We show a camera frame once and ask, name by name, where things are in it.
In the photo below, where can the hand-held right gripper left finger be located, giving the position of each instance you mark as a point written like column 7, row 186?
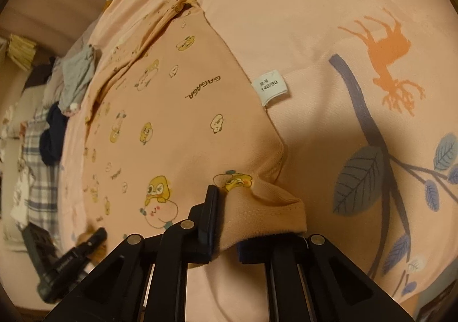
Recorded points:
column 209, row 229

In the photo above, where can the dark navy garment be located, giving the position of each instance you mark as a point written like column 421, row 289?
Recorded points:
column 53, row 139

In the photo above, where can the pink cartoon print shirt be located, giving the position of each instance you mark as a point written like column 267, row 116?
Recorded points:
column 171, row 128

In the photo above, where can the pink printed blanket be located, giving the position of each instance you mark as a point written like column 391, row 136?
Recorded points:
column 304, row 3

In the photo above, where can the grey crumpled garment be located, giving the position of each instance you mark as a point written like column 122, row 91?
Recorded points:
column 77, row 75

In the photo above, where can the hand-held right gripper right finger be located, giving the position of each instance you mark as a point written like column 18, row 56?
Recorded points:
column 257, row 250

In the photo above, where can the dark brown cloth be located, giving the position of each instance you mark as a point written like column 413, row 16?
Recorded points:
column 37, row 75

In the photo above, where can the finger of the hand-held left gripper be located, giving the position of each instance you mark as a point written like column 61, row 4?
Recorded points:
column 95, row 239

